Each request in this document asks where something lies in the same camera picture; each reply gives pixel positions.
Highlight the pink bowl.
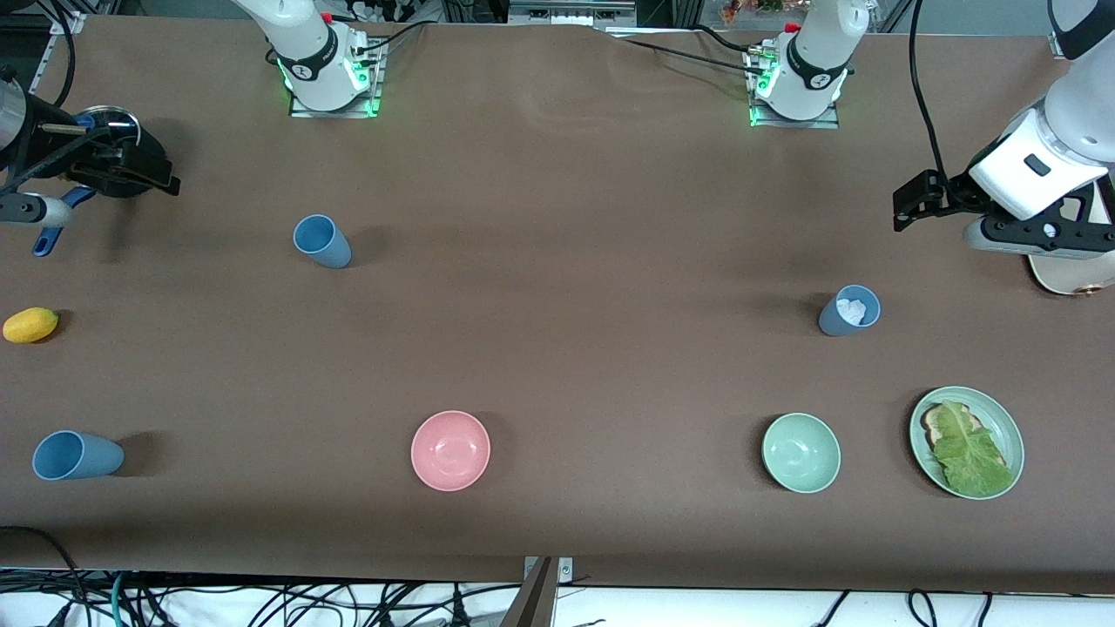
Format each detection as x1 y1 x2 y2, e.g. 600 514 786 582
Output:
410 410 491 492

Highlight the glass lid blue knob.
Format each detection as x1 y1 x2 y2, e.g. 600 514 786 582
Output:
74 106 142 151

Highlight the green lettuce leaf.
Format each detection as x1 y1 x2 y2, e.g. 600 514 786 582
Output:
932 401 1016 497

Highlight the blue plastic cup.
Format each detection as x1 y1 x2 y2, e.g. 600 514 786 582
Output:
293 214 353 269
32 430 125 482
818 285 882 337

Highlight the black looped cable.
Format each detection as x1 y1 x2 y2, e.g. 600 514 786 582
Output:
0 525 84 602

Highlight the black base cable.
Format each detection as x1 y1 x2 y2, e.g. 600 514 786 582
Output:
610 35 767 78
693 24 754 51
353 19 428 57

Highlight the black pot blue handle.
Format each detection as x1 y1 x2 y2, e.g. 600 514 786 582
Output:
33 131 168 258

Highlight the black cable tangle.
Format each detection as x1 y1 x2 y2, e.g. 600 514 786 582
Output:
0 570 524 627

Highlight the mint green plate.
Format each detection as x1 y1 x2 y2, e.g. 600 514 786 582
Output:
909 386 1025 500

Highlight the white power strip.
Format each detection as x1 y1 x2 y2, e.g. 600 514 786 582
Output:
344 0 441 25

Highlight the grey metal box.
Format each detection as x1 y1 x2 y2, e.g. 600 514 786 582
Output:
508 0 639 29

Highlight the yellow lemon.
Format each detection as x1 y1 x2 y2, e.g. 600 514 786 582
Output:
2 307 60 344

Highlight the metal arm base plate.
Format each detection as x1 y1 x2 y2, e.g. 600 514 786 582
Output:
747 44 841 130
289 39 384 118

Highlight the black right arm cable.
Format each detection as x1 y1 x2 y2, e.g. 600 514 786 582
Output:
35 0 81 110

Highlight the cream toaster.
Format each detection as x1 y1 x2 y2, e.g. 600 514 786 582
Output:
1028 187 1115 297

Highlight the grey metal bar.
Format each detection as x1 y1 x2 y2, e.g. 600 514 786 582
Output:
497 557 558 627

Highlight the metal table clamp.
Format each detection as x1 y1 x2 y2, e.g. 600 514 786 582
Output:
523 557 574 586

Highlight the toast bread slice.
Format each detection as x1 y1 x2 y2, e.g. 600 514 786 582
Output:
923 402 1007 471

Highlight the mint green bowl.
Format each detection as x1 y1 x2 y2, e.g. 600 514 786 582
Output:
761 412 842 495

